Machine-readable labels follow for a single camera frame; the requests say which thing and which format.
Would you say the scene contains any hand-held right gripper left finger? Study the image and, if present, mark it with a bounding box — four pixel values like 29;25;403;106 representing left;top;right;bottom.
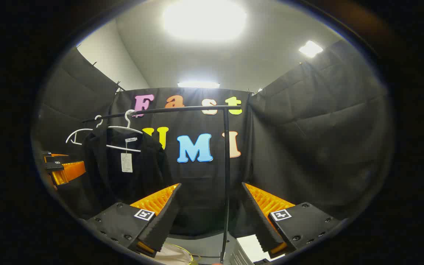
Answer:
84;183;182;258

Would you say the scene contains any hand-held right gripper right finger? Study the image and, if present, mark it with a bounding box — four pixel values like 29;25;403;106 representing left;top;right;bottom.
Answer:
241;182;342;255

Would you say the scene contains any black garment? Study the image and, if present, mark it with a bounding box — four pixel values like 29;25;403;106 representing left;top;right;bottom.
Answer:
83;127;172;218

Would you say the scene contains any white paper garment tag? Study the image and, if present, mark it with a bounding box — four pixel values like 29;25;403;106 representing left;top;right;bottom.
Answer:
120;140;133;173

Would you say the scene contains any black metal clothes rack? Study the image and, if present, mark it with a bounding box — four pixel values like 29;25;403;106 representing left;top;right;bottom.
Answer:
81;105;243;264

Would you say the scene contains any black backdrop cloth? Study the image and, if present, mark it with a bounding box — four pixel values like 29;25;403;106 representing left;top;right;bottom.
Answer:
32;46;120;221
247;40;395;221
108;87;252;236

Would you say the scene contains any ceiling light strip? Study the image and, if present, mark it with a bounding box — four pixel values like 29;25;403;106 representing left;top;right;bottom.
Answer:
177;81;221;89

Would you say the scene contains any small ceiling light panel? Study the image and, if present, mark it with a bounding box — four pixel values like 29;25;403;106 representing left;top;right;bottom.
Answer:
299;40;324;59

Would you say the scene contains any large ceiling light panel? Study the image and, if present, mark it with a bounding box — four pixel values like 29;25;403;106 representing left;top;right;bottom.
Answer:
162;0;248;42

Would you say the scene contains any white wire clothes hanger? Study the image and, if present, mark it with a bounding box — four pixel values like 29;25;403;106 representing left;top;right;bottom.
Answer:
106;109;143;153
66;115;104;145

